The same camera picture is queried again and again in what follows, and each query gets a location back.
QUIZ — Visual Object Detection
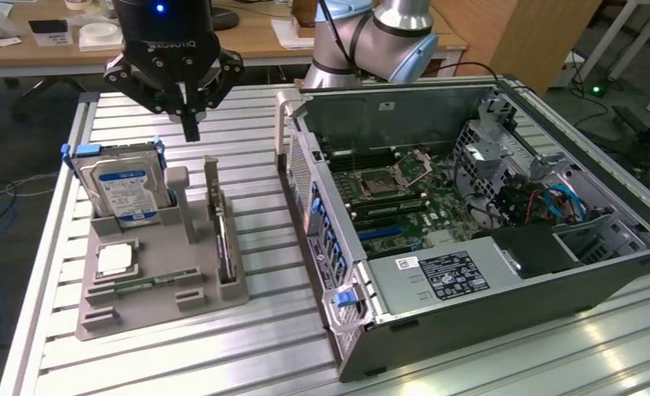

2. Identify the open dark grey PC case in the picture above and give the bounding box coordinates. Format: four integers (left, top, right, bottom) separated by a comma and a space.
274, 73, 650, 384

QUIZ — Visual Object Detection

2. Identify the installed dark RAM stick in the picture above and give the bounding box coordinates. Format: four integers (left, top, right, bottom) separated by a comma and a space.
351, 197, 425, 215

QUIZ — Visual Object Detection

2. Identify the stack of white papers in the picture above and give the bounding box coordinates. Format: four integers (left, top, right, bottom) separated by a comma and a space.
271, 18, 319, 50

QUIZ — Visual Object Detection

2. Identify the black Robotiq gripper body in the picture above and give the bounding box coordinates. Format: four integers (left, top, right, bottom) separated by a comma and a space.
112, 0, 224, 100

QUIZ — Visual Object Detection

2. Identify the wooden desk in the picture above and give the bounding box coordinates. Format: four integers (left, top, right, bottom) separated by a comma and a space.
0, 0, 470, 79

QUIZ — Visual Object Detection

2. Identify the green RAM stick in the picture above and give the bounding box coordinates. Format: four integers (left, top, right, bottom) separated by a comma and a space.
112, 274, 180, 292

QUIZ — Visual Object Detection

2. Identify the black cable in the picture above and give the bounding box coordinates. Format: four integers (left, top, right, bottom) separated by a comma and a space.
412, 61, 502, 83

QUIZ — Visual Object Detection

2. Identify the green motherboard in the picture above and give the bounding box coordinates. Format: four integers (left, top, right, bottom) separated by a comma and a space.
330, 144, 502, 261

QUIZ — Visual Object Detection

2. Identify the long black expansion slot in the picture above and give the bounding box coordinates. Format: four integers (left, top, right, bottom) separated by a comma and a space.
355, 218, 398, 232

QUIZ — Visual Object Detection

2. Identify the CPU socket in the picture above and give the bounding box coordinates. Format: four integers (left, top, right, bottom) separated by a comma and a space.
360, 168, 402, 200

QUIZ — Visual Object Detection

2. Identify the black plastic shroud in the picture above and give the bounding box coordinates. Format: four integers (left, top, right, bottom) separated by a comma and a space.
493, 224, 583, 277

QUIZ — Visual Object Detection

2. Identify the white tape roll box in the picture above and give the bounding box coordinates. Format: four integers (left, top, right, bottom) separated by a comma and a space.
78, 22, 127, 53

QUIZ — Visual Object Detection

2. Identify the perforated metal drive cage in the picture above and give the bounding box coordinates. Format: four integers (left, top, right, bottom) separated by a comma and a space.
451, 119, 525, 207

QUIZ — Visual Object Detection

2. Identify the white floor cable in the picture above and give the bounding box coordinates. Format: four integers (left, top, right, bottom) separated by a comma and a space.
0, 171, 62, 200

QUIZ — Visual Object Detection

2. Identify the graphics card with black fan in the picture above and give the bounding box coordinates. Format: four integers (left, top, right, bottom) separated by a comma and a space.
202, 154, 236, 285

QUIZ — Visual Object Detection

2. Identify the white desk frame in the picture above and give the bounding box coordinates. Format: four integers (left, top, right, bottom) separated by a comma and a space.
575, 0, 650, 112

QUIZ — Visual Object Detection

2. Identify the red wire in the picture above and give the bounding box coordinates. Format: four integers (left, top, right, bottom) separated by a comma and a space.
525, 191, 541, 224

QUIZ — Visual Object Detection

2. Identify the metal disk bay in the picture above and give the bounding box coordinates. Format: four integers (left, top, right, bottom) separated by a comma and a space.
553, 214, 647, 265

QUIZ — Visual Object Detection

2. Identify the black round lamp base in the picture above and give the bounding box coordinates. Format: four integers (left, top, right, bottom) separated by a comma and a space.
212, 8, 242, 31

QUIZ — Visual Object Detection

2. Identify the wooden cabinet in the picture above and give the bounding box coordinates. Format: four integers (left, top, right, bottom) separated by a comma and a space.
433, 0, 603, 97

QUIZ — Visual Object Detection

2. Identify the black chair base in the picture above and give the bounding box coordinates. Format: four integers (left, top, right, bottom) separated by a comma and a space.
4, 76, 84, 121

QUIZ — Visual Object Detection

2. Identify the brown cardboard box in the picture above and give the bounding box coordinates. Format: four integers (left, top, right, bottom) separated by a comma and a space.
291, 0, 320, 28

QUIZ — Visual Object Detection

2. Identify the metal socket cover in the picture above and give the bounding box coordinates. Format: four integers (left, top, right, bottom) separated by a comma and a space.
394, 148, 437, 181

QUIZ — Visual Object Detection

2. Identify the black power supply label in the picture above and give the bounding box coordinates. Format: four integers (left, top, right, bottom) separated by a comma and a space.
418, 251, 491, 300

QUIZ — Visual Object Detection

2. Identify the black and white box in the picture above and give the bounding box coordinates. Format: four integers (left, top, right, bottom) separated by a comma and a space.
27, 19, 74, 46

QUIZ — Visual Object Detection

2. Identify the grey power supply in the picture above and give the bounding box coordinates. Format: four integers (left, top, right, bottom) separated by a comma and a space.
367, 238, 525, 325

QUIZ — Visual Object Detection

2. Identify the blue wire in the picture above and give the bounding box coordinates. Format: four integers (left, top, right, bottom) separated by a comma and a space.
545, 185, 589, 224

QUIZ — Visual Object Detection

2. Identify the hard disk with blue caddy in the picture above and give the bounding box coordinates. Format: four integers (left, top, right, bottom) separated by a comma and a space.
60, 138, 167, 229

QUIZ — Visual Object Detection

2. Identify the grey plastic parts rack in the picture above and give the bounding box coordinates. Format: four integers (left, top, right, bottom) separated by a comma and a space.
74, 154, 250, 342

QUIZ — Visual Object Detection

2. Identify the blue expansion slot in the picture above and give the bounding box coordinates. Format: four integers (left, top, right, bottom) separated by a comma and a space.
359, 227, 404, 243

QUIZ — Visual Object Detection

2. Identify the silver CPU chip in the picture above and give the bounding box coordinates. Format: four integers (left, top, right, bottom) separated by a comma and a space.
96, 243, 136, 278

